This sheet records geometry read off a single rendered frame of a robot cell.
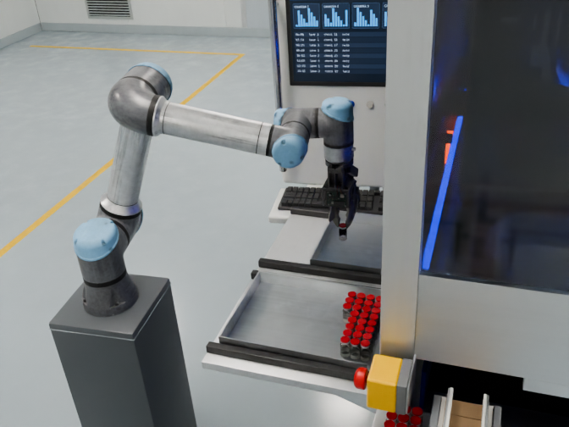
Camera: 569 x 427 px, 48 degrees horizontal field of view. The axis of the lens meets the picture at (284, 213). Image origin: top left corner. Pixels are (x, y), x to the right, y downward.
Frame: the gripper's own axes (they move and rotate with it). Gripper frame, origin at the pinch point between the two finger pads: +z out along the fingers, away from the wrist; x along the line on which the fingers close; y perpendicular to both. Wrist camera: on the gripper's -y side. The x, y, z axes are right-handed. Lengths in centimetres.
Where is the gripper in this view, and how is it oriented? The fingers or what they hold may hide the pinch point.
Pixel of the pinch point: (343, 221)
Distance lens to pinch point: 173.7
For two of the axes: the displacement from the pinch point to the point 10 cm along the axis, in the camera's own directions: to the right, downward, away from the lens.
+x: 9.5, 1.0, -3.0
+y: -3.1, 5.0, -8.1
